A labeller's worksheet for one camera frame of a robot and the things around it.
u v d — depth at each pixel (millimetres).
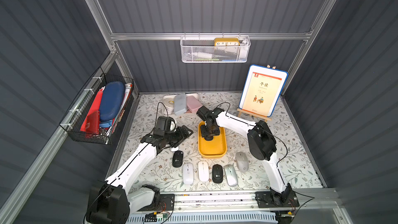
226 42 870
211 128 786
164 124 632
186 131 735
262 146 557
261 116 963
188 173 806
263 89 889
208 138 908
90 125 643
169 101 1114
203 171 805
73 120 616
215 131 846
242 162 828
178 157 866
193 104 1059
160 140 588
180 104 1035
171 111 1051
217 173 806
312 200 685
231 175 806
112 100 736
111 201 393
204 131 860
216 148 912
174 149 912
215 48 895
